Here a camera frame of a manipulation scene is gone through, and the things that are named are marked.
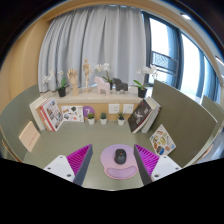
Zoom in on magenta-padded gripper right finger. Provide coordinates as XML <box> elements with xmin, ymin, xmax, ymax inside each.
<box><xmin>133</xmin><ymin>143</ymin><xmax>183</xmax><ymax>186</ymax></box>

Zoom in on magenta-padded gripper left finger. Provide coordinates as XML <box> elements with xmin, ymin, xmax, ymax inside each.
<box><xmin>43</xmin><ymin>143</ymin><xmax>95</xmax><ymax>187</ymax></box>

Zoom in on black computer mouse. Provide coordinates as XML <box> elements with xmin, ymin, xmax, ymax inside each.
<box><xmin>114</xmin><ymin>148</ymin><xmax>128</xmax><ymax>165</ymax></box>

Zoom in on purple mouse pad with wrist rest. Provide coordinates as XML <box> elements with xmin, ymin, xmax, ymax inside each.
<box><xmin>100</xmin><ymin>143</ymin><xmax>139</xmax><ymax>181</ymax></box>

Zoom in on food sticker sheet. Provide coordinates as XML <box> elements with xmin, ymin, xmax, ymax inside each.
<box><xmin>149</xmin><ymin>123</ymin><xmax>177</xmax><ymax>157</ymax></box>

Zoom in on pale pink booklet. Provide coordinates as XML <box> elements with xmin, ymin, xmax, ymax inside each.
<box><xmin>18</xmin><ymin>120</ymin><xmax>41</xmax><ymax>153</ymax></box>

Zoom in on green felt desk partition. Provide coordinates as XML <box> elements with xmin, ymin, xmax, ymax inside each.
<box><xmin>0</xmin><ymin>83</ymin><xmax>43</xmax><ymax>161</ymax></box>
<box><xmin>146</xmin><ymin>79</ymin><xmax>218</xmax><ymax>168</ymax></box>

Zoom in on red-spined photo cover book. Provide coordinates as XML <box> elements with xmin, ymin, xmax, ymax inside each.
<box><xmin>39</xmin><ymin>97</ymin><xmax>65</xmax><ymax>133</ymax></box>

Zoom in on brown book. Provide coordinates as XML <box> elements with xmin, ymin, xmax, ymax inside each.
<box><xmin>35</xmin><ymin>105</ymin><xmax>51</xmax><ymax>132</ymax></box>

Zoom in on small succulent in white pot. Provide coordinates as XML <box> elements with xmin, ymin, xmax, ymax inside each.
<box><xmin>86</xmin><ymin>112</ymin><xmax>96</xmax><ymax>126</ymax></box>
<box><xmin>99</xmin><ymin>112</ymin><xmax>109</xmax><ymax>126</ymax></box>
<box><xmin>117</xmin><ymin>111</ymin><xmax>126</xmax><ymax>127</ymax></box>

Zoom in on white books behind black book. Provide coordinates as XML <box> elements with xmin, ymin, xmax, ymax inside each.
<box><xmin>141</xmin><ymin>96</ymin><xmax>162</xmax><ymax>134</ymax></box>

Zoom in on black cover book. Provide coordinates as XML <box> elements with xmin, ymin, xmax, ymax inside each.
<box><xmin>127</xmin><ymin>98</ymin><xmax>153</xmax><ymax>134</ymax></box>

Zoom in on round purple number sign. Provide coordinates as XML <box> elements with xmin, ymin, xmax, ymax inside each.
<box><xmin>82</xmin><ymin>105</ymin><xmax>96</xmax><ymax>118</ymax></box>

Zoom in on white orchid in black pot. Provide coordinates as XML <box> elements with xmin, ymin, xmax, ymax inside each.
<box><xmin>94</xmin><ymin>62</ymin><xmax>114</xmax><ymax>91</ymax></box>
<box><xmin>130</xmin><ymin>64</ymin><xmax>159</xmax><ymax>99</ymax></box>
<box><xmin>42</xmin><ymin>69</ymin><xmax>70</xmax><ymax>98</ymax></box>

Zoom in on wooden desk shelf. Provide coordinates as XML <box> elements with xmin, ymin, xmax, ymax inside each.
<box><xmin>39</xmin><ymin>88</ymin><xmax>151</xmax><ymax>123</ymax></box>

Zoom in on pink wooden horse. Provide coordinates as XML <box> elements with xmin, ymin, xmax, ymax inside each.
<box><xmin>93</xmin><ymin>76</ymin><xmax>111</xmax><ymax>96</ymax></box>

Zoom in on black wooden horse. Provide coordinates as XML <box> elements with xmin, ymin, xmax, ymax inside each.
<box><xmin>112</xmin><ymin>77</ymin><xmax>129</xmax><ymax>94</ymax></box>

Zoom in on wooden artist mannequin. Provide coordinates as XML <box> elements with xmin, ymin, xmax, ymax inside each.
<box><xmin>82</xmin><ymin>58</ymin><xmax>93</xmax><ymax>93</ymax></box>

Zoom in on grey curtain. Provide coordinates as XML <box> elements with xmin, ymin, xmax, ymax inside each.
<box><xmin>37</xmin><ymin>4</ymin><xmax>149</xmax><ymax>94</ymax></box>

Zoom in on white wall socket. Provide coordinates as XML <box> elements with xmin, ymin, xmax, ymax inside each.
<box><xmin>122</xmin><ymin>103</ymin><xmax>135</xmax><ymax>115</ymax></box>
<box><xmin>108</xmin><ymin>103</ymin><xmax>121</xmax><ymax>115</ymax></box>

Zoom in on window with dark frame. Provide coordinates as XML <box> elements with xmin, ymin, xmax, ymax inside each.
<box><xmin>141</xmin><ymin>11</ymin><xmax>224</xmax><ymax>111</ymax></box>

